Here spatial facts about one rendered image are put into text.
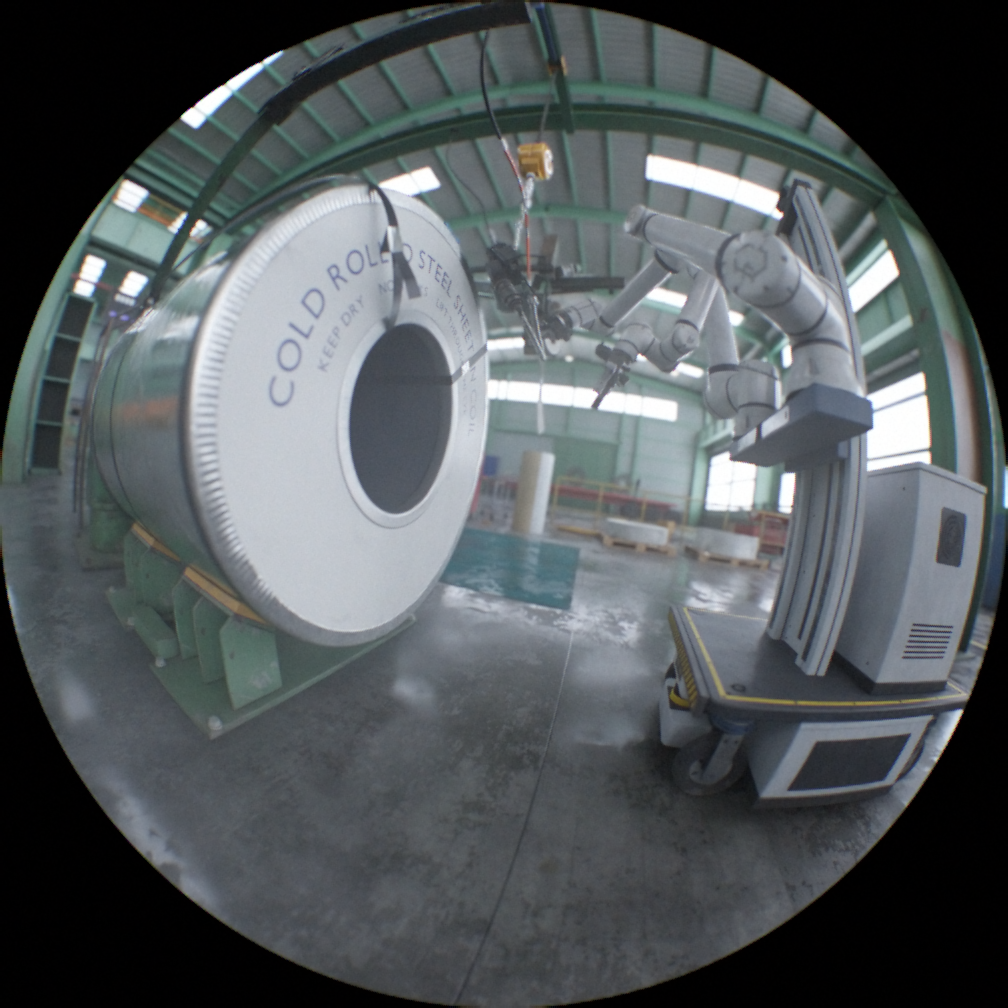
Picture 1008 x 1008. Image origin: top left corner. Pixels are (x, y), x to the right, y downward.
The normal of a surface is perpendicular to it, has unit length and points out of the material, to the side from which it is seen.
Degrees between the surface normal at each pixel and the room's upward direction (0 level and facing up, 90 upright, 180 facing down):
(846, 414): 90
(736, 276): 99
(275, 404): 90
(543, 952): 0
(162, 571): 90
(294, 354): 90
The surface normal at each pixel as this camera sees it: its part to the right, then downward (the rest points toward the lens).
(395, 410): -0.29, 0.28
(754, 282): -0.95, 0.08
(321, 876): 0.15, -0.99
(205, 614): 0.96, 0.16
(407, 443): -0.22, -0.15
